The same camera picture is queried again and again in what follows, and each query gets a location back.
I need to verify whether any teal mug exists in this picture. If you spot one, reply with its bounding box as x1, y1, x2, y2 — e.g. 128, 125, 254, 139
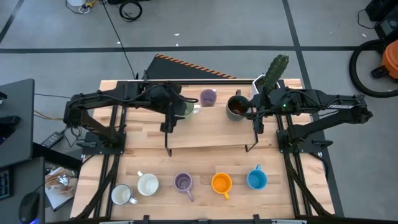
111, 184, 139, 206

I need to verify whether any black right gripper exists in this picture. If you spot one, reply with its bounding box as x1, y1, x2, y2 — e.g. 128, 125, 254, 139
244, 88, 277, 121

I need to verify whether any green ridged mug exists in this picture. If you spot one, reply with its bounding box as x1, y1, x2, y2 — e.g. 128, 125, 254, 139
181, 101, 202, 122

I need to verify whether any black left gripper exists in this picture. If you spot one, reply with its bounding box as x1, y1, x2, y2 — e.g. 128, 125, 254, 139
148, 84, 200, 123

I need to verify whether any pink bubble ring mug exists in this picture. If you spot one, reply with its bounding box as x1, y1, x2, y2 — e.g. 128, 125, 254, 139
173, 172, 195, 202

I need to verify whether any white plant pot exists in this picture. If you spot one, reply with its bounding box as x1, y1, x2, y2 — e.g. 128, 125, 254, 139
252, 73, 271, 103

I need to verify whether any black power adapter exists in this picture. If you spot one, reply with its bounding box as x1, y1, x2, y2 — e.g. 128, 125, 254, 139
41, 131, 65, 149

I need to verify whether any green cactus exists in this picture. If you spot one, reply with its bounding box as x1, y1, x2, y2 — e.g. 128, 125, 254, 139
262, 54, 290, 94

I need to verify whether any dark speckled mug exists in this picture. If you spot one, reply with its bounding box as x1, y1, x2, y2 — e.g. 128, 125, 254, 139
226, 90, 251, 122

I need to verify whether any lilac ridged cup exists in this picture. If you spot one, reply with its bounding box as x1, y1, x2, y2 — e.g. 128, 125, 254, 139
200, 88, 218, 108

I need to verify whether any black computer mouse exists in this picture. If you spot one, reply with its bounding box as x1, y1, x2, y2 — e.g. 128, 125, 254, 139
18, 192, 40, 224

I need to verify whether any yellow faceted mug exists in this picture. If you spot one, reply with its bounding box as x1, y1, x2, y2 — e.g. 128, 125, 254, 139
211, 172, 233, 200

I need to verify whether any black cable coil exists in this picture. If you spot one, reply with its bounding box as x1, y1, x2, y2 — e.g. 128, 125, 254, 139
119, 0, 143, 22

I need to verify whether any orange vacuum cleaner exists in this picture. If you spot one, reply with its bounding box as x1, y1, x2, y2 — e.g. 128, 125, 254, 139
348, 39, 398, 99
370, 39, 398, 80

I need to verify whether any black desk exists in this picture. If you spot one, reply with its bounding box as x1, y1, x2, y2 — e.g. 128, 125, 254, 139
0, 78, 46, 224

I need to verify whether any wooden shelf black frame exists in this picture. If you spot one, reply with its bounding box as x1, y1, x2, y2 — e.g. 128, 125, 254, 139
160, 101, 265, 157

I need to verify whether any black equipment case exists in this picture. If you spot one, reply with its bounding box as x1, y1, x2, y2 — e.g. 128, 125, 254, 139
365, 0, 398, 40

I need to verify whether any white blue patterned mug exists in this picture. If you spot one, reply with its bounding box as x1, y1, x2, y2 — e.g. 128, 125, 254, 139
136, 170, 160, 197

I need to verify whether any open box with papers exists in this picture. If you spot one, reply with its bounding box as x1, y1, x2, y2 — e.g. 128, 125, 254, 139
45, 166, 78, 212

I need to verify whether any light blue mug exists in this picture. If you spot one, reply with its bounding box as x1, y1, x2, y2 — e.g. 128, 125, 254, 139
246, 164, 268, 191

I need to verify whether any black orange striped ramp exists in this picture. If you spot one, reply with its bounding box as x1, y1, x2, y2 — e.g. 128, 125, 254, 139
146, 54, 238, 80

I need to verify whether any long black floor cable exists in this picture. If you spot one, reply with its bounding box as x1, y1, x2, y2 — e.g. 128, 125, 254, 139
99, 0, 139, 80

